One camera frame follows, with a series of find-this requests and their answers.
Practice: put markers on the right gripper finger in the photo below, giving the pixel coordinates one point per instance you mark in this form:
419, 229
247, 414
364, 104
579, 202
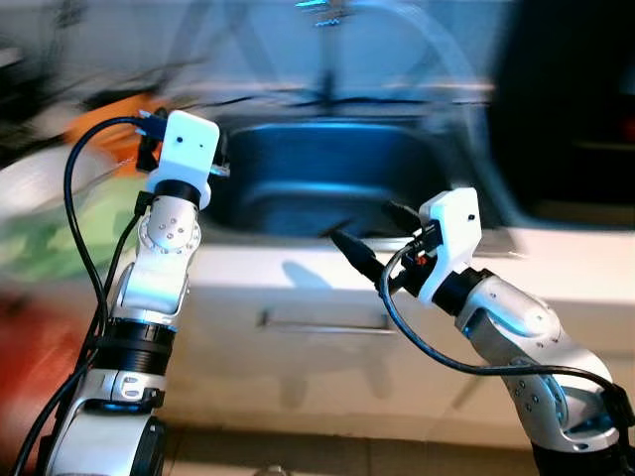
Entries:
355, 253
402, 215

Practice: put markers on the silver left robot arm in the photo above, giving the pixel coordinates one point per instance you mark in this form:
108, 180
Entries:
159, 278

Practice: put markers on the orange plastic bowl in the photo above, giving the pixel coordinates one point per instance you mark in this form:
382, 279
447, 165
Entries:
109, 134

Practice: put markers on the stainless steel sink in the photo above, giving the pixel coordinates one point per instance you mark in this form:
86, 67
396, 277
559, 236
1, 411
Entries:
317, 169

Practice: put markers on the white ceramic bowl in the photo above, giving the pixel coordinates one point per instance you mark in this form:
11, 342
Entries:
40, 183

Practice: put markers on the steel sink faucet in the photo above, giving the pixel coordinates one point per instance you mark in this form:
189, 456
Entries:
327, 89

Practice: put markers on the white drawer front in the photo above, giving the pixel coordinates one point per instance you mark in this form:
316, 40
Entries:
298, 377

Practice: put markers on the black coffee machine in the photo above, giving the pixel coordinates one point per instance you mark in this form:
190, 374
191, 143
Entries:
566, 99

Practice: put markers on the red plastic bag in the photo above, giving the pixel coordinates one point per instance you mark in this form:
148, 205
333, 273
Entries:
40, 367

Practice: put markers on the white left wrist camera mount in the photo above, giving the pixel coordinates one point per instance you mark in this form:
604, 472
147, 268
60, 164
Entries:
189, 149

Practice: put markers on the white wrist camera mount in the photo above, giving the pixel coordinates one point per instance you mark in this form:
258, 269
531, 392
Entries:
451, 228
189, 149

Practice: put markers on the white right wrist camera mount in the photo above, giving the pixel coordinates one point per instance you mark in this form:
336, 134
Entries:
451, 228

